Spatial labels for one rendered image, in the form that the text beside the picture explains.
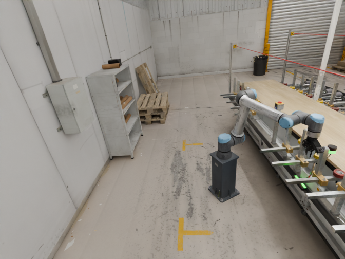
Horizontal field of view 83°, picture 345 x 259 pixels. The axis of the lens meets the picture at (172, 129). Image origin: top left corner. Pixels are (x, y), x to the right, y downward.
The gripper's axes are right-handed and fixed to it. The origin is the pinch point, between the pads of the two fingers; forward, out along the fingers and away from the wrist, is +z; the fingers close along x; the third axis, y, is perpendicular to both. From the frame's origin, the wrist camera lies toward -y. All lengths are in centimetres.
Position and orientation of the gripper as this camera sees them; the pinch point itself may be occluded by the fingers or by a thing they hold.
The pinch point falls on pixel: (309, 158)
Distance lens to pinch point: 195.9
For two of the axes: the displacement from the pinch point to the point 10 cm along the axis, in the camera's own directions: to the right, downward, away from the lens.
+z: 1.0, 8.8, 4.6
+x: -9.9, 0.9, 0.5
